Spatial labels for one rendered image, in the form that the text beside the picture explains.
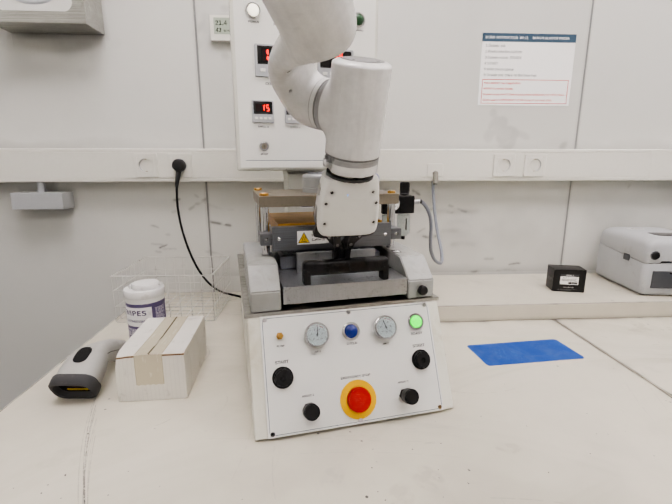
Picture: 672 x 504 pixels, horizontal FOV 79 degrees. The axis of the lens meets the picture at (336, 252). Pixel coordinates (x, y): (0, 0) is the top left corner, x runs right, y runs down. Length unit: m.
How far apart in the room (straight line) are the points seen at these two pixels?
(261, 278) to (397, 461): 0.35
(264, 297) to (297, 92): 0.32
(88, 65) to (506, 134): 1.30
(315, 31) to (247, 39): 0.53
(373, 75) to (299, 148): 0.43
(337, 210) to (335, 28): 0.27
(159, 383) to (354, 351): 0.36
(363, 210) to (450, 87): 0.83
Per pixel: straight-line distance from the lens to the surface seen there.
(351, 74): 0.58
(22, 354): 1.77
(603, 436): 0.82
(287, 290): 0.68
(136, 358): 0.82
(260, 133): 0.96
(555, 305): 1.26
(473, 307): 1.16
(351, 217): 0.66
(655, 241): 1.44
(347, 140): 0.60
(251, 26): 1.00
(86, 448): 0.78
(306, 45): 0.49
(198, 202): 1.38
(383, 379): 0.72
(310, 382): 0.69
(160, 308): 1.03
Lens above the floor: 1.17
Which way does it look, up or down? 13 degrees down
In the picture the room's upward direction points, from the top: straight up
